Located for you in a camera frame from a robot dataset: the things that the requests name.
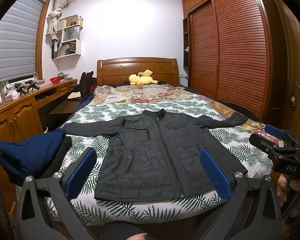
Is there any pink tissue box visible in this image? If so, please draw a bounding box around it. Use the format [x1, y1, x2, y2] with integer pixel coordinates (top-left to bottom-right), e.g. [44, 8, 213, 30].
[5, 90, 20, 102]

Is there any louvred wooden wardrobe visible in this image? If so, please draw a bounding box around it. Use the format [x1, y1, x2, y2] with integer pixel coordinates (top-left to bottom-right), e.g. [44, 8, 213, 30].
[183, 0, 288, 126]

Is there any navy folded garment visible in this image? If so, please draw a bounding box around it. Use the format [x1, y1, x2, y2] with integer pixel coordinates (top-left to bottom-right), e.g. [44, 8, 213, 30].
[0, 128, 66, 185]

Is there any tied beige curtain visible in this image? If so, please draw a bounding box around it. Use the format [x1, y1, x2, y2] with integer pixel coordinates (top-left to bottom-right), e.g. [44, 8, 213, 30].
[46, 0, 69, 36]

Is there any floral blanket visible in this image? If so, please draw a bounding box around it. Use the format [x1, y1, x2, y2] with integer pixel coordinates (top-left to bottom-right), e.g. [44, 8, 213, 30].
[91, 85, 284, 147]

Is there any black folded garment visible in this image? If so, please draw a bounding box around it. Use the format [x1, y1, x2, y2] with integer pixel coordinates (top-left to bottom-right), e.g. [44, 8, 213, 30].
[40, 137, 72, 179]

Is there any black zip jacket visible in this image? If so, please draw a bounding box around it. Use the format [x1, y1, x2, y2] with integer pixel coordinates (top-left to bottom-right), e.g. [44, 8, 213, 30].
[64, 109, 247, 202]

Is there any grey window blind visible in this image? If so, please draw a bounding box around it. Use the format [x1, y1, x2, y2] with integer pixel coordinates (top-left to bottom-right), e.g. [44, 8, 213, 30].
[0, 0, 46, 83]

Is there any white wall shelf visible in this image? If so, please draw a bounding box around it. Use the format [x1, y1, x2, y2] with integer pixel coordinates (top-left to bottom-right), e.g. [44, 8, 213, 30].
[51, 15, 83, 60]

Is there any person's left hand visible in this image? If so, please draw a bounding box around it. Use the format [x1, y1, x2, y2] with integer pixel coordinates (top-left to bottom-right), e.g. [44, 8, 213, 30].
[127, 233, 147, 240]

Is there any wooden door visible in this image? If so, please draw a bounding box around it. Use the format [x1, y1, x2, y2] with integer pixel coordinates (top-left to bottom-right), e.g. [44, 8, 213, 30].
[275, 0, 300, 137]

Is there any yellow plush toy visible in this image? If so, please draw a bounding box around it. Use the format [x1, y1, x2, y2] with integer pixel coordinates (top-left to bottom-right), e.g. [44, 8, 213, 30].
[128, 69, 158, 86]

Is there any person's right hand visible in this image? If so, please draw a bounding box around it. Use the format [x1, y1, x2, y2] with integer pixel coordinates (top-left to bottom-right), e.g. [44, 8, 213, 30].
[276, 174, 300, 218]

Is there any wooden headboard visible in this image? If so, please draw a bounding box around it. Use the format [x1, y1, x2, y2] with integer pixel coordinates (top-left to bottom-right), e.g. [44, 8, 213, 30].
[96, 57, 179, 86]

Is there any dark wooden chair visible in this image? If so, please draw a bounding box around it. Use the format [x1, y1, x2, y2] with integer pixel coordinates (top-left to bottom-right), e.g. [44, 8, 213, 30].
[74, 71, 94, 98]

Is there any red basket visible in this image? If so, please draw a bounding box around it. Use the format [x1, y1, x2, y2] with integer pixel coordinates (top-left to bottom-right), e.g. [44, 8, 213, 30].
[50, 76, 62, 85]

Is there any wooden desk cabinet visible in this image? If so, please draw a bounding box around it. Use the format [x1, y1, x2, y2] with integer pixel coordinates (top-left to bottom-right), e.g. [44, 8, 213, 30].
[0, 79, 79, 209]

